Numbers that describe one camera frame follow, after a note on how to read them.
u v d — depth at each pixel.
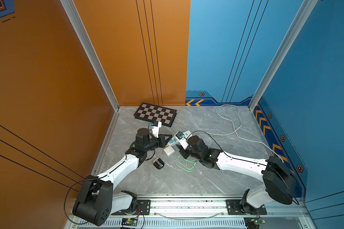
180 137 0.68
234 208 0.72
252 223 0.71
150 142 0.71
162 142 0.72
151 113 1.12
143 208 0.73
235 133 1.02
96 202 0.40
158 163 0.87
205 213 0.73
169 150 0.91
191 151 0.62
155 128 0.74
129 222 0.72
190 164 0.89
